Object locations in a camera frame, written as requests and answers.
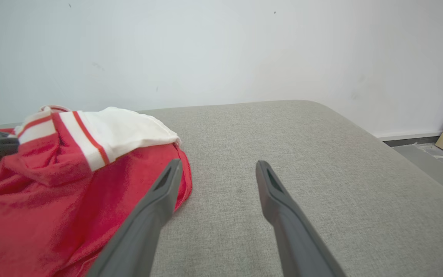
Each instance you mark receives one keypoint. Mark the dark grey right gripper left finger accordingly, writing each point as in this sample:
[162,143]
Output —
[148,223]

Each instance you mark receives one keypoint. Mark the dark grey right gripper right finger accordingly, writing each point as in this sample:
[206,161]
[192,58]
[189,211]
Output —
[294,234]

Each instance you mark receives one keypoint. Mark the red Bulls shorts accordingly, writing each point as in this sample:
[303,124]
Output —
[33,231]

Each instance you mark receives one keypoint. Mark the red white Bulls jersey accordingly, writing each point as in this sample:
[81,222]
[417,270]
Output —
[121,129]

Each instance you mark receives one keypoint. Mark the grey fabric sofa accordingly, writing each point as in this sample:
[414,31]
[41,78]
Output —
[283,134]

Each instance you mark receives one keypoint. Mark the white wall baseboard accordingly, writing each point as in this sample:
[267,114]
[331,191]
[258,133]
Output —
[406,135]

